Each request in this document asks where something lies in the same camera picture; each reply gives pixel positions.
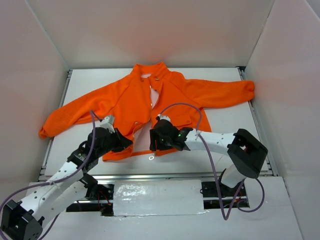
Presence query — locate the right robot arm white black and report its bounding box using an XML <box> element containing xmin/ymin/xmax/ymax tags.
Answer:
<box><xmin>150</xmin><ymin>119</ymin><xmax>268</xmax><ymax>196</ymax></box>

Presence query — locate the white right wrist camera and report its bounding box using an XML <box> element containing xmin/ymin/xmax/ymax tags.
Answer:
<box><xmin>155</xmin><ymin>114</ymin><xmax>171</xmax><ymax>123</ymax></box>

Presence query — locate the aluminium table rail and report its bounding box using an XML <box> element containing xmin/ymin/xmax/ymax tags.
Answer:
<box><xmin>37</xmin><ymin>172</ymin><xmax>278</xmax><ymax>182</ymax></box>

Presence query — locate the orange zip jacket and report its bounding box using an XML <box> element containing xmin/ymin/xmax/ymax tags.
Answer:
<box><xmin>38</xmin><ymin>61</ymin><xmax>256</xmax><ymax>162</ymax></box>

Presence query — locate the white cover board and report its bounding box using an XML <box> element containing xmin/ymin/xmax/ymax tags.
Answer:
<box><xmin>113</xmin><ymin>180</ymin><xmax>205</xmax><ymax>217</ymax></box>

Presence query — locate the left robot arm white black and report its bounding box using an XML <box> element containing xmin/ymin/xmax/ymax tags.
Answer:
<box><xmin>0</xmin><ymin>127</ymin><xmax>133</xmax><ymax>240</ymax></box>

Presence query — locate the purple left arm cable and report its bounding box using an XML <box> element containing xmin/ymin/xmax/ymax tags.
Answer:
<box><xmin>0</xmin><ymin>109</ymin><xmax>106</xmax><ymax>236</ymax></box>

